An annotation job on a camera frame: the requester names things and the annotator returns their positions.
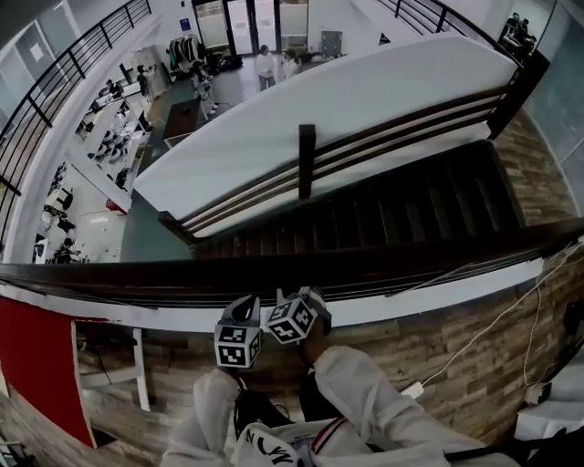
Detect red covered table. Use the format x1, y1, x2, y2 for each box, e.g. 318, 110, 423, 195
0, 295, 151, 451

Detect dark brown counter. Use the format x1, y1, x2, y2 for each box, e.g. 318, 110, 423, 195
162, 98, 204, 150

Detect dark wooden railing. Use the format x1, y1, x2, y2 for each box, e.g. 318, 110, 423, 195
0, 221, 584, 311

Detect white cable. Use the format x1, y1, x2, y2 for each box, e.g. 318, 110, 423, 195
522, 254, 576, 389
419, 245, 576, 387

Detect grey metal cabinet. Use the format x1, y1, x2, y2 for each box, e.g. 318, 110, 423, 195
320, 30, 344, 56

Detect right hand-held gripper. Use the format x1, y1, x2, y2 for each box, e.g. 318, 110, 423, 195
265, 286, 333, 345

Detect person's right forearm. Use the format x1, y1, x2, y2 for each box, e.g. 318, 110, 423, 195
296, 330, 485, 467

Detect person's white printed jacket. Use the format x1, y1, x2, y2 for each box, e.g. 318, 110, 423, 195
230, 417, 380, 467

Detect dark wooden staircase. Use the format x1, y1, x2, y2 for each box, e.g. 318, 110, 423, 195
195, 140, 526, 261

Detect glass entrance doors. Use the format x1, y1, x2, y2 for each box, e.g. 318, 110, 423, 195
191, 0, 311, 52

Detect white lockers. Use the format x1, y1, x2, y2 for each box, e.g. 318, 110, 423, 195
131, 45, 172, 99

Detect person's black trousers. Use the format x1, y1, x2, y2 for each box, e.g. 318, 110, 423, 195
298, 368, 343, 423

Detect person's left forearm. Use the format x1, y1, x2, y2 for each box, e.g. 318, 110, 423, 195
162, 368, 241, 467

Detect black metal balcony railing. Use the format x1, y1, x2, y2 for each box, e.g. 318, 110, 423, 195
0, 0, 152, 247
373, 0, 524, 67

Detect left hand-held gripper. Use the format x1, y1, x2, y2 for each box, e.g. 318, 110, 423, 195
214, 296, 264, 369

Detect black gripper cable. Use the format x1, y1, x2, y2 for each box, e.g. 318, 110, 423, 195
232, 373, 293, 425

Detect white desk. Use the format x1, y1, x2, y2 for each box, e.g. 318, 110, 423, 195
515, 378, 584, 441

